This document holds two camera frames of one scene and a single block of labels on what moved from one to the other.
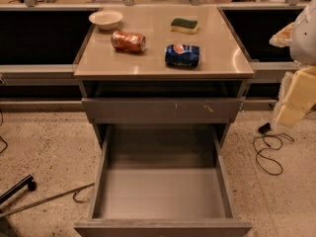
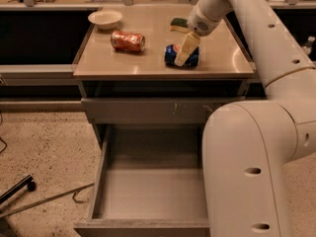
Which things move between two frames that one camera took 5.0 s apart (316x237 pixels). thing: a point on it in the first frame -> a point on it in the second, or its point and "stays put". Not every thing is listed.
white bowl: x=106 y=19 stays put
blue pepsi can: x=182 y=56 stays put
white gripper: x=304 y=40 -> x=198 y=23
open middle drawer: x=165 y=181 stays put
